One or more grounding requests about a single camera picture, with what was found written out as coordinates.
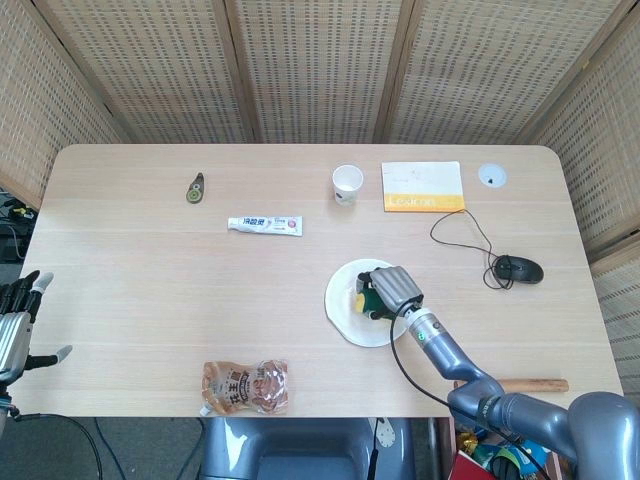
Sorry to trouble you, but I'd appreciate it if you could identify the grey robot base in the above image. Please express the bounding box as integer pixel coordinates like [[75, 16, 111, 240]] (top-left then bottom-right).
[[198, 417, 418, 480]]

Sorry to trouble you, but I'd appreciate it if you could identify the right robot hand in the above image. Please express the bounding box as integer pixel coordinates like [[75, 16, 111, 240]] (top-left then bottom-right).
[[355, 266, 425, 321]]

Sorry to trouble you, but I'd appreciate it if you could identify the white paper plate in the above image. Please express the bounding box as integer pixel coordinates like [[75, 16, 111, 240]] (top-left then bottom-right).
[[324, 258, 404, 349]]

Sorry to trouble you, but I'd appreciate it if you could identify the wooden rolling pin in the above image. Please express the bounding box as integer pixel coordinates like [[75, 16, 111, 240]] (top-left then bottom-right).
[[452, 378, 570, 394]]

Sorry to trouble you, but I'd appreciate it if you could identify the peanut butter pouch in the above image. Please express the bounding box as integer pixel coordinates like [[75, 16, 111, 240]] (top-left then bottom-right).
[[199, 358, 290, 417]]

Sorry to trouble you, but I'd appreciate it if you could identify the paper cup with flower print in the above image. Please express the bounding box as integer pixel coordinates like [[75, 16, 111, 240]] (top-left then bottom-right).
[[332, 165, 364, 207]]

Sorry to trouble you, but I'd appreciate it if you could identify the white table cable grommet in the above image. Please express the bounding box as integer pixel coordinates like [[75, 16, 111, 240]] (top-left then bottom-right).
[[477, 163, 508, 189]]

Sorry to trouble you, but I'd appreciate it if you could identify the green and yellow sponge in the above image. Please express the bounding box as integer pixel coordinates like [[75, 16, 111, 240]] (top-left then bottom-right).
[[353, 287, 392, 322]]

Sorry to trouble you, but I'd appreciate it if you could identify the white toothpaste tube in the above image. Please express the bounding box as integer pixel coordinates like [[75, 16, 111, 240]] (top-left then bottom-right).
[[227, 215, 304, 236]]

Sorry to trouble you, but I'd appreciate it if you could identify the woven folding screen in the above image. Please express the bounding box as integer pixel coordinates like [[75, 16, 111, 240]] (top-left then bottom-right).
[[0, 0, 640, 386]]

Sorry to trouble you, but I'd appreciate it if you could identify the green correction tape dispenser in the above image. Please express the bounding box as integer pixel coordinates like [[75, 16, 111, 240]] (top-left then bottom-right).
[[185, 171, 205, 205]]

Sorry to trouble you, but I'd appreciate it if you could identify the white and yellow book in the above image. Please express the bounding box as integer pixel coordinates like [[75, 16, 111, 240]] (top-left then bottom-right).
[[381, 160, 468, 214]]

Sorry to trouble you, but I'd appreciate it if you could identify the black mouse cable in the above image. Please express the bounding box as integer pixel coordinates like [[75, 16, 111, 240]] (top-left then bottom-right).
[[430, 208, 513, 291]]

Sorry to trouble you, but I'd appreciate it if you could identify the black computer mouse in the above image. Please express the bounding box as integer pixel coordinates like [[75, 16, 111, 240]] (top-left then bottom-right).
[[494, 255, 545, 285]]

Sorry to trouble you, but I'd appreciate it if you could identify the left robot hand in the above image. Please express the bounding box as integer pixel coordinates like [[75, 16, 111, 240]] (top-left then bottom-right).
[[0, 270, 74, 385]]

